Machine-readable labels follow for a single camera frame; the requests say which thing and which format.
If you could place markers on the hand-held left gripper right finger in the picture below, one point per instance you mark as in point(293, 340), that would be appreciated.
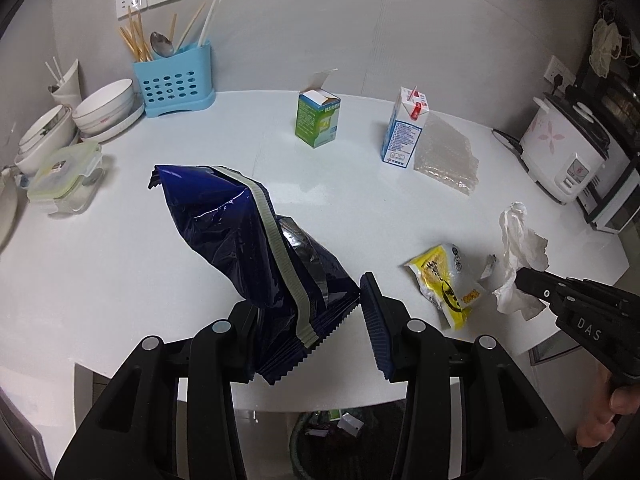
point(375, 325)

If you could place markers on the white cone-shaped holder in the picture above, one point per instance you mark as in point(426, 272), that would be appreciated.
point(67, 90)

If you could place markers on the green cardboard box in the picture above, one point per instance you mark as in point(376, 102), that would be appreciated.
point(316, 120)

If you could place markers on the white straw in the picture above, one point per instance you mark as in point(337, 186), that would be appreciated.
point(59, 69)
point(52, 74)

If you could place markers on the large white bowl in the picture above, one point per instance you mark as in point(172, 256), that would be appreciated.
point(105, 107)

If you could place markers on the white plate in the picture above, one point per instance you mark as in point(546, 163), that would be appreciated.
point(127, 122)

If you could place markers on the white tissue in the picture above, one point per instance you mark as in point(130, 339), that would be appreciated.
point(520, 255)

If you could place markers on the clear bubble wrap bag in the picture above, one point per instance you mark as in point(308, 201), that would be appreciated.
point(447, 157)

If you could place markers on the dark blue snack bag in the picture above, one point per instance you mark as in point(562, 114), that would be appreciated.
point(225, 230)

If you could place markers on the bundle of wooden chopsticks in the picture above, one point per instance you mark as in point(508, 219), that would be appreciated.
point(135, 42)

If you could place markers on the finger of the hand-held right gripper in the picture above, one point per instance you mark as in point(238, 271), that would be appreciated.
point(544, 300)
point(542, 282)

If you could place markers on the beige mesh cloth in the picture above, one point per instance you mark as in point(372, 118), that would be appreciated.
point(605, 45)

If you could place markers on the black mesh trash bin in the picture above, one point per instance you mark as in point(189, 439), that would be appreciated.
point(300, 450)

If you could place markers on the metal spoon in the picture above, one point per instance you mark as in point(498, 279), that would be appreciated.
point(161, 44)

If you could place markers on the white flowered rice cooker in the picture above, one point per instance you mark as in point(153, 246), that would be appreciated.
point(560, 150)

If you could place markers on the person's right hand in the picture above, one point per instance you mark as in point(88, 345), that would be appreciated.
point(597, 430)

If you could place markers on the wall socket with plug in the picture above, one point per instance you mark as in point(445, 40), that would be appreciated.
point(559, 74)

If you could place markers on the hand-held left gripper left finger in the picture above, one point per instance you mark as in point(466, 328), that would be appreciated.
point(220, 360)

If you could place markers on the blue plastic utensil holder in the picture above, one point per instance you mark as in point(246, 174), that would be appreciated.
point(172, 85)

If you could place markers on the white blue milk carton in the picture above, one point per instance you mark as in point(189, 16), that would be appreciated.
point(402, 135)

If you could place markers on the white microwave oven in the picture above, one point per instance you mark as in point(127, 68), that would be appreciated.
point(617, 200)

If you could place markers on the yellow snack packet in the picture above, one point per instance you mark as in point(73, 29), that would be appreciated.
point(442, 280)

